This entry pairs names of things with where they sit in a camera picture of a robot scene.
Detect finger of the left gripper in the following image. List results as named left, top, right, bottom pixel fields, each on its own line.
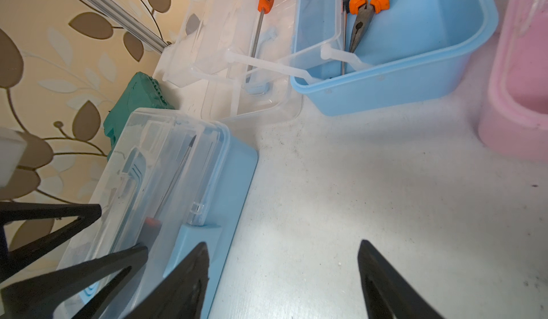
left=1, top=202, right=102, bottom=282
left=1, top=244, right=148, bottom=318

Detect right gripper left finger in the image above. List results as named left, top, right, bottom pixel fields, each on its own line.
left=126, top=242, right=210, bottom=319

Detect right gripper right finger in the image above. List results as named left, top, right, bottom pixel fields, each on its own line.
left=358, top=240, right=442, bottom=318

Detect blue toolbox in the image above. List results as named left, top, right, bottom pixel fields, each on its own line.
left=154, top=0, right=498, bottom=127
left=59, top=108, right=258, bottom=318

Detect green tool case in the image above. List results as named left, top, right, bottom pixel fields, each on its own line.
left=104, top=72, right=174, bottom=150

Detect pink toolbox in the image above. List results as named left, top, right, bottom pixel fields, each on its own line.
left=478, top=0, right=547, bottom=162

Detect orange screwdriver far box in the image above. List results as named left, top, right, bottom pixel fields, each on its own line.
left=251, top=0, right=275, bottom=58

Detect orange handled pliers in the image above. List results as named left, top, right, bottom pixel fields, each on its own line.
left=349, top=0, right=390, bottom=53

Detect black handled screwdriver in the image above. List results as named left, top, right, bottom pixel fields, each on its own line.
left=340, top=0, right=356, bottom=76

